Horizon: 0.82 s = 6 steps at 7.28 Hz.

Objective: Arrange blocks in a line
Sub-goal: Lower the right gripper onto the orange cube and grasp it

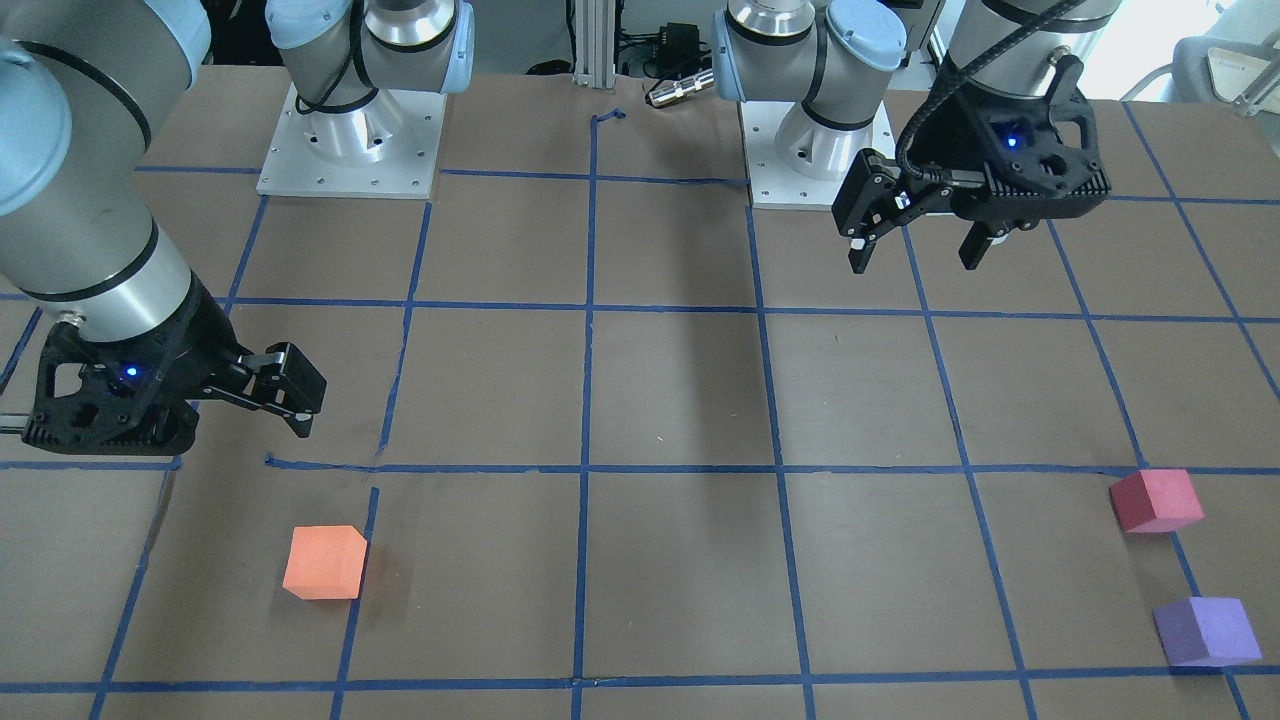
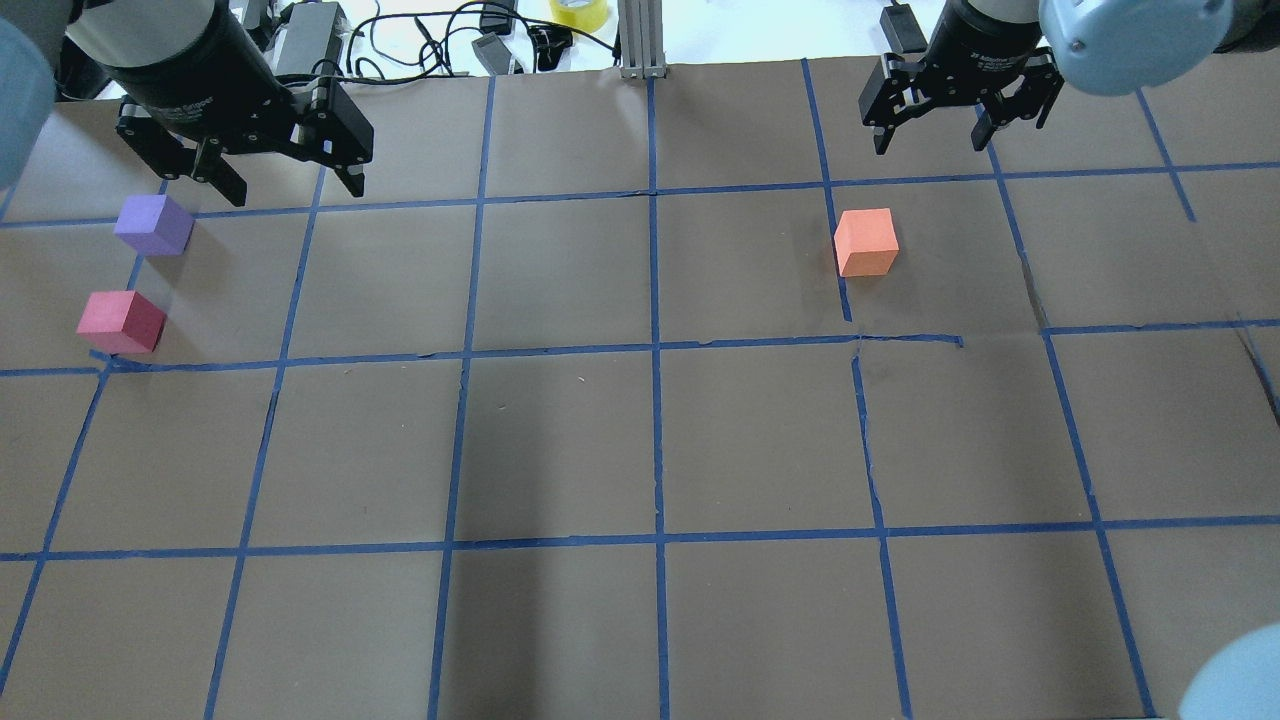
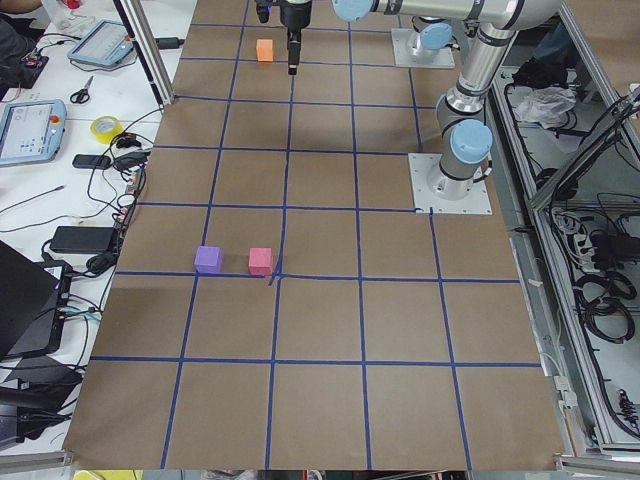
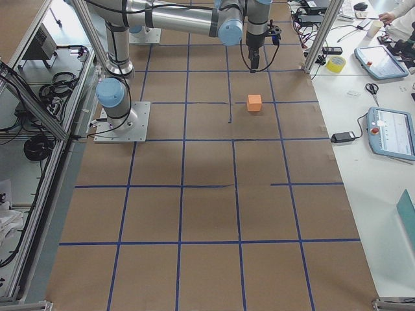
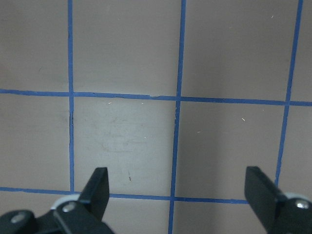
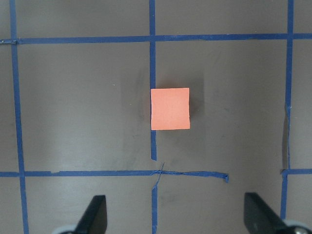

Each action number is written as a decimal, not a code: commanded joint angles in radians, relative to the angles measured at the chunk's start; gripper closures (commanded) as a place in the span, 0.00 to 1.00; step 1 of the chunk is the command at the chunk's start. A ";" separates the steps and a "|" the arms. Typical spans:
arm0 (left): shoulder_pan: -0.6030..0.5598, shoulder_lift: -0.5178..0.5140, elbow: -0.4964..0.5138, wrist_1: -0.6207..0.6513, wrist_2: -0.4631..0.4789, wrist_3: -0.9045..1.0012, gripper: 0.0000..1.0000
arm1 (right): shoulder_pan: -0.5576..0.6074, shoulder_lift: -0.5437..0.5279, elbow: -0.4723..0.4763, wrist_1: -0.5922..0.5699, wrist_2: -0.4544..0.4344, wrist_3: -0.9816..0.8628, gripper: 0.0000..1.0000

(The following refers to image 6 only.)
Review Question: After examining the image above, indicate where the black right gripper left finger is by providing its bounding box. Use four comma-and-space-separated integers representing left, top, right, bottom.
74, 195, 107, 234

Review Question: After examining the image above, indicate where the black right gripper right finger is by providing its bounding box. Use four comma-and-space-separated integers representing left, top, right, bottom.
243, 193, 293, 234

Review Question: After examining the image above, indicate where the orange foam block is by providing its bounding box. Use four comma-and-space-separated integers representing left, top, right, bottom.
151, 88, 191, 130

